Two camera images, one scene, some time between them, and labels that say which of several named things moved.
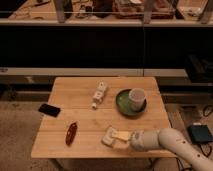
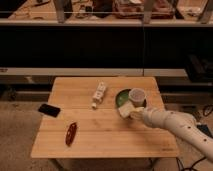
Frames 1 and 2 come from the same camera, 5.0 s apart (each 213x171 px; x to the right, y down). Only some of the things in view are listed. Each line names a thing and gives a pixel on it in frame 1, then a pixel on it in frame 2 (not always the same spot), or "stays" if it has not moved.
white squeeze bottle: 100,92 stays
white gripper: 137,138 to 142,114
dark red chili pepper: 71,133 stays
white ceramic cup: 136,97 stays
